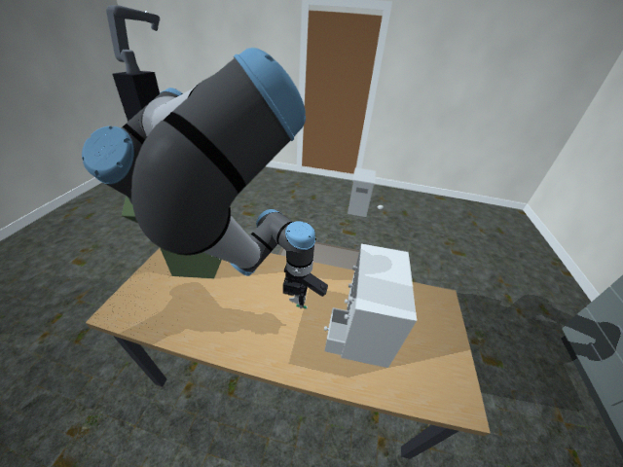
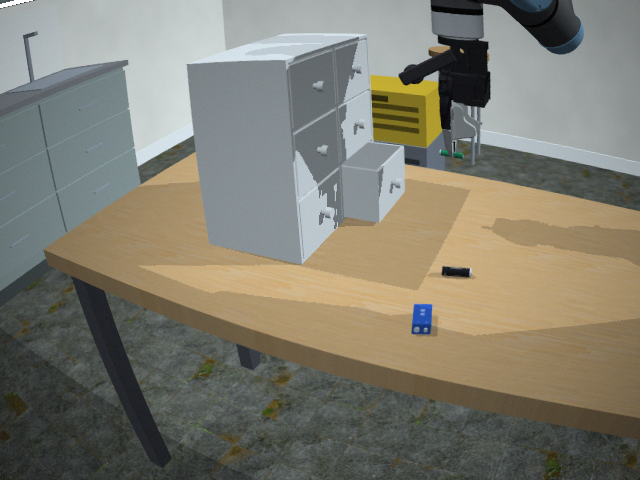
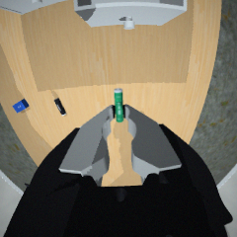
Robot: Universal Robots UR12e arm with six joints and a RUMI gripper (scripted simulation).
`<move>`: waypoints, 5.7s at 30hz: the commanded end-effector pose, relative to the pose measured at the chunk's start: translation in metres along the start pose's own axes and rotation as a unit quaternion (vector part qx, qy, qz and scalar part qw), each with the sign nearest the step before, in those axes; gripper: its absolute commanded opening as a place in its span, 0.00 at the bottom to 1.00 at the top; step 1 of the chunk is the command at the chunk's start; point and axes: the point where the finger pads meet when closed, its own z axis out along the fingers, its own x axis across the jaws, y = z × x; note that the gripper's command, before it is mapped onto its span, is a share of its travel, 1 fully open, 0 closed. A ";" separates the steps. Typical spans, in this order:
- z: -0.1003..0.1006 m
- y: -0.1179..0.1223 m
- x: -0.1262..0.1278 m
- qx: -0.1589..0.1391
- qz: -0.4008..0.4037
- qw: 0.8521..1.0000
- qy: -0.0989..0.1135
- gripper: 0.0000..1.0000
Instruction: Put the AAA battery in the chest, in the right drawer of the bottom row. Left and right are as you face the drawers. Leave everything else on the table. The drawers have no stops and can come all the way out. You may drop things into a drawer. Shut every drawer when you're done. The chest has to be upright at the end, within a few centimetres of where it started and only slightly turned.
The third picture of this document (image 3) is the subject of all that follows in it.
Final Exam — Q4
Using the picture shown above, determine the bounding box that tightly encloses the green aaa battery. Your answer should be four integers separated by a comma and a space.
114, 88, 123, 122

